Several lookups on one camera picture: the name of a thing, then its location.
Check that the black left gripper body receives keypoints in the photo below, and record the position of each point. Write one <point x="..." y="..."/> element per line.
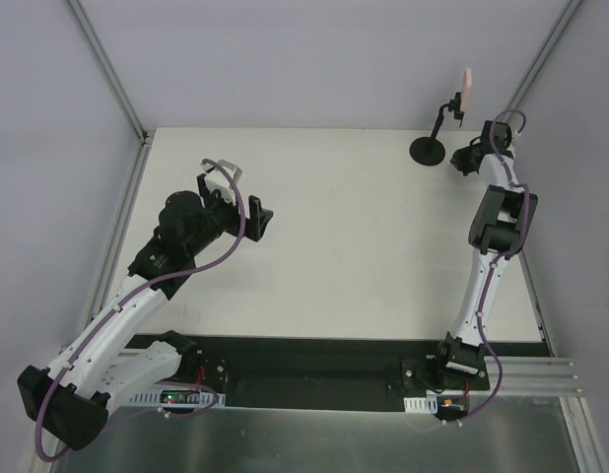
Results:
<point x="252" y="219"/>

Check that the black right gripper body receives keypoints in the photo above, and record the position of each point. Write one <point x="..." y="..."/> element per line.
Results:
<point x="462" y="159"/>

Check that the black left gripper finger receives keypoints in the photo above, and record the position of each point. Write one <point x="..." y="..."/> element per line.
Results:
<point x="203" y="189"/>
<point x="258" y="219"/>

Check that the black phone stand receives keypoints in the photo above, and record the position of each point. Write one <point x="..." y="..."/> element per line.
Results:
<point x="429" y="151"/>

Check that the phone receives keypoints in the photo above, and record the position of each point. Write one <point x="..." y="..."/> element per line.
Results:
<point x="465" y="94"/>

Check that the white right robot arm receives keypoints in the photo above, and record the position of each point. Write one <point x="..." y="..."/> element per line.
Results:
<point x="497" y="235"/>

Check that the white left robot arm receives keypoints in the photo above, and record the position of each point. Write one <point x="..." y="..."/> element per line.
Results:
<point x="75" y="394"/>

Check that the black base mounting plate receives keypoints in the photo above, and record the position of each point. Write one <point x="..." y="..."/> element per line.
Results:
<point x="320" y="374"/>

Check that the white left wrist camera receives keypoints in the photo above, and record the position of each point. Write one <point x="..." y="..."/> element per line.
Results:
<point x="216" y="180"/>

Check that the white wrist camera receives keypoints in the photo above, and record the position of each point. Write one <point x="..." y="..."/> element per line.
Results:
<point x="216" y="180"/>
<point x="513" y="138"/>

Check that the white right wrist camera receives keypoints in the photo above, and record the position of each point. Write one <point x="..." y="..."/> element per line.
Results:
<point x="513" y="138"/>

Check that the aluminium frame post left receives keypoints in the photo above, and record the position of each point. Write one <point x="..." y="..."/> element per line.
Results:
<point x="93" y="42"/>

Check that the aluminium frame post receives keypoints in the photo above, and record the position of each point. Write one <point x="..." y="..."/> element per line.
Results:
<point x="547" y="48"/>
<point x="93" y="42"/>

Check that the aluminium frame post right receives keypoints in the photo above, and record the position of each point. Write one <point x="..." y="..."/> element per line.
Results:
<point x="547" y="48"/>

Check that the white left cable duct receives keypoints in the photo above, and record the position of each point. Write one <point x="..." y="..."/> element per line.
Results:
<point x="170" y="397"/>

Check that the white cable duct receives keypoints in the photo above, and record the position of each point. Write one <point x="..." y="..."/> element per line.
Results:
<point x="170" y="397"/>
<point x="421" y="405"/>

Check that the aluminium table rail right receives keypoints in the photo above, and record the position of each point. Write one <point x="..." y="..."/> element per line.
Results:
<point x="582" y="434"/>

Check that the white right cable duct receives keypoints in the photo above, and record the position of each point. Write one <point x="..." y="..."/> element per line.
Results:
<point x="421" y="405"/>

